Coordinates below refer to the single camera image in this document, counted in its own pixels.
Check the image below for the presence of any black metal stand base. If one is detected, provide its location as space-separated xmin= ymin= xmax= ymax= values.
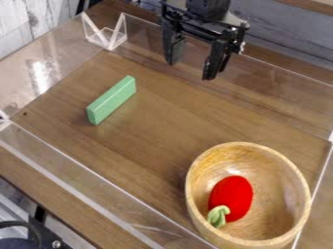
xmin=28 ymin=206 xmax=72 ymax=249

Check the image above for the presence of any round wooden bowl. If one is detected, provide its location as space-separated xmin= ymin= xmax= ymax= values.
xmin=184 ymin=142 xmax=310 ymax=249

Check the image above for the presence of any red plush strawberry toy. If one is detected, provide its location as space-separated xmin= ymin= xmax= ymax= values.
xmin=207 ymin=175 xmax=254 ymax=229

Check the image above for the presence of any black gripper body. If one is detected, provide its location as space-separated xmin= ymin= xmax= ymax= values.
xmin=160 ymin=0 xmax=250 ymax=53

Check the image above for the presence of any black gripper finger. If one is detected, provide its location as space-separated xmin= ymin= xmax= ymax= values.
xmin=201 ymin=39 xmax=231 ymax=81
xmin=161 ymin=19 xmax=185 ymax=65

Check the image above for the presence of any green rectangular block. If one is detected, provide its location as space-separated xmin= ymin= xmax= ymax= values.
xmin=85 ymin=76 xmax=136 ymax=125

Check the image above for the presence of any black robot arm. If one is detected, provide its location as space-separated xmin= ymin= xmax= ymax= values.
xmin=160 ymin=0 xmax=250 ymax=81

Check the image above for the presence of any black cable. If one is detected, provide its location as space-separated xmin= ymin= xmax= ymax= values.
xmin=0 ymin=220 xmax=44 ymax=249

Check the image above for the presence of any clear acrylic corner bracket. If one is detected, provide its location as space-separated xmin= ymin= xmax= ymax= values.
xmin=80 ymin=13 xmax=127 ymax=51

